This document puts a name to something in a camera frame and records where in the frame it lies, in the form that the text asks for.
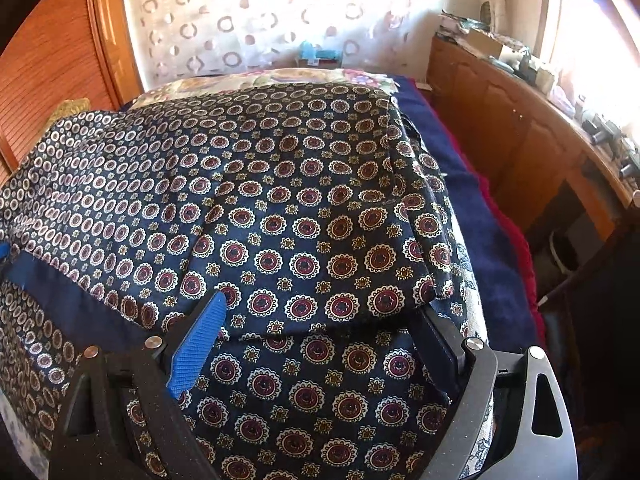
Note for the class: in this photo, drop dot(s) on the teal box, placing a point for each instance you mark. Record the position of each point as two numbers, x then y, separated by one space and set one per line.
310 55

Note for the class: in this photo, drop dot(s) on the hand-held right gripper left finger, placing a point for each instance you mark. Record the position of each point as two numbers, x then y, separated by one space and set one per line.
197 340

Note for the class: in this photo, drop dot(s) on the window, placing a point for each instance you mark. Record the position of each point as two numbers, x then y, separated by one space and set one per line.
590 50

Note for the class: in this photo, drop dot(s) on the pile of papers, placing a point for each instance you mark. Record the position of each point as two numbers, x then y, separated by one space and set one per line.
460 19

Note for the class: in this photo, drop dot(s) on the wooden cabinet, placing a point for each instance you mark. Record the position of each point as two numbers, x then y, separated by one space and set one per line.
500 110

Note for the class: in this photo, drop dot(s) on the dark chair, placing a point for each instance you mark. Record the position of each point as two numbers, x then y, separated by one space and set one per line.
600 335

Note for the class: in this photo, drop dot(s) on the white blue floral sheet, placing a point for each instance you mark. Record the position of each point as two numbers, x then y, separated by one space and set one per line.
477 285

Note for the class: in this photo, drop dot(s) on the navy blanket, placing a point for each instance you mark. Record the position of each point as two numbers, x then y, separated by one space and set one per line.
480 200

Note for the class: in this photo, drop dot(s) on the wooden slatted wardrobe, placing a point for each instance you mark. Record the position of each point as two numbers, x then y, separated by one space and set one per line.
50 60

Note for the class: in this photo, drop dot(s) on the floral bedspread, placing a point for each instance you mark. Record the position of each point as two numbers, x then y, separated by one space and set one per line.
280 76

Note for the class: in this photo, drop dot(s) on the black device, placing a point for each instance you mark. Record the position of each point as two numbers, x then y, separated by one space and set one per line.
600 127

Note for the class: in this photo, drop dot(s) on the navy medallion print shirt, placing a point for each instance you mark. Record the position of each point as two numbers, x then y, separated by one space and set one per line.
300 210

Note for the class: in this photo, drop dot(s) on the tan knitted cloth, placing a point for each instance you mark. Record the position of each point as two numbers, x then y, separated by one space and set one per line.
70 109

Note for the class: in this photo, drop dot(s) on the cardboard box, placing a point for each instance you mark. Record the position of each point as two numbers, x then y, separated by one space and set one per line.
482 40

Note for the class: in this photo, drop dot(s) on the pink plastic bag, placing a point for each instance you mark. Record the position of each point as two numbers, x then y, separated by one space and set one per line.
564 87

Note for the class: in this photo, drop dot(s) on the sheer circle pattern curtain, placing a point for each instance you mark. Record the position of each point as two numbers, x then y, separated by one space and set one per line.
250 20

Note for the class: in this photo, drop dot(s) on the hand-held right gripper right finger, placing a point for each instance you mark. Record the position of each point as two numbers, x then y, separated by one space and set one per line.
442 340

